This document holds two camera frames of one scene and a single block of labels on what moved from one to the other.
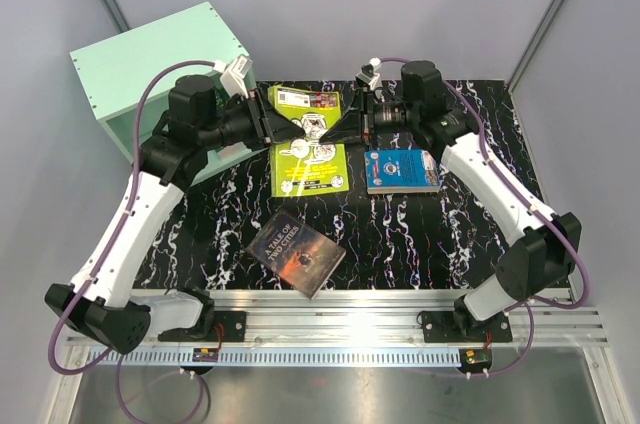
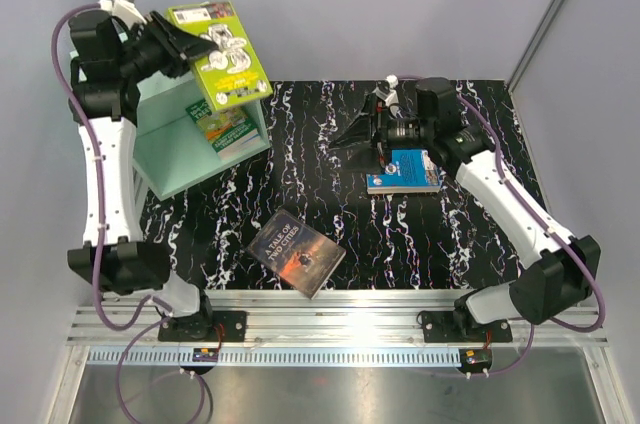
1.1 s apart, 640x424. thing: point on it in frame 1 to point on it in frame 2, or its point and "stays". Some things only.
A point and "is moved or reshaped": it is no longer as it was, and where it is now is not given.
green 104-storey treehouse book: x=220 y=98 is moved or reshaped
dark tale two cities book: x=297 y=254 stays
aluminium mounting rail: x=387 y=320 stays
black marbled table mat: x=200 y=227 stays
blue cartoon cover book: x=401 y=171 stays
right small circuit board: x=475 y=358 stays
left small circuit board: x=205 y=354 stays
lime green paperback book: x=304 y=165 to x=229 y=72
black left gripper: x=266 y=128 to x=178 y=48
